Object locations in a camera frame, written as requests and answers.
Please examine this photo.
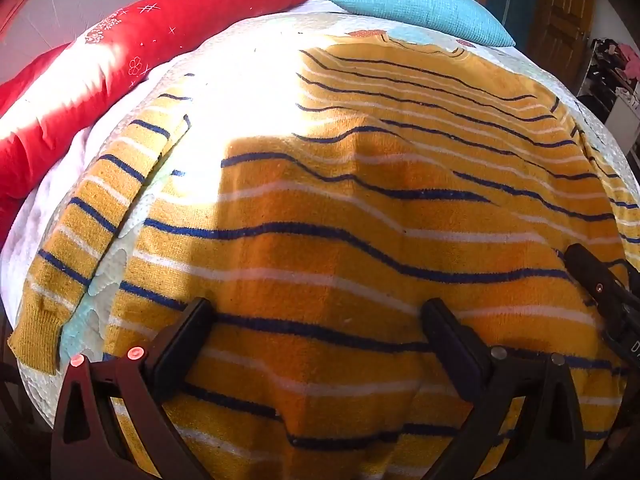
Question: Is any turquoise knit pillow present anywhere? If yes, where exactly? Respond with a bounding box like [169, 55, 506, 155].
[329, 0, 516, 48]

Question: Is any brown wooden door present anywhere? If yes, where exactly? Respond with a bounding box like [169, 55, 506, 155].
[527, 0, 596, 61]

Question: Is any white bed sheet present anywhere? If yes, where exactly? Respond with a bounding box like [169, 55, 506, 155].
[0, 125, 101, 311]

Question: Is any dark shoe rack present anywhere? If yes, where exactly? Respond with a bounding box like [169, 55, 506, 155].
[575, 37, 640, 128]

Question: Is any white fan-shaped headboard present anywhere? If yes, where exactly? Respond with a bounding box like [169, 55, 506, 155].
[0, 0, 156, 86]

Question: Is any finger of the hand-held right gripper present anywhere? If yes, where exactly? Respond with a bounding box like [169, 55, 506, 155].
[564, 243, 632, 311]

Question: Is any red patterned long pillow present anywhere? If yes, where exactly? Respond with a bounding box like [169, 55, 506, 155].
[0, 0, 322, 251]

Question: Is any yellow striped knit sweater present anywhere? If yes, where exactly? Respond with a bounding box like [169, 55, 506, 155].
[7, 42, 640, 480]

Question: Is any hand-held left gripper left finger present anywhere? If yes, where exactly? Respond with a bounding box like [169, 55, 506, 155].
[50, 297, 218, 480]

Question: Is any pink clothes pile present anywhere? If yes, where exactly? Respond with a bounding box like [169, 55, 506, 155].
[617, 42, 640, 80]

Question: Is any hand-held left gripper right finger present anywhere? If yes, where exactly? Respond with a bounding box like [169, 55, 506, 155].
[420, 298, 587, 480]

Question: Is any patchwork heart quilt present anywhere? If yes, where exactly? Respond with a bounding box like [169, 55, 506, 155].
[15, 10, 640, 431]

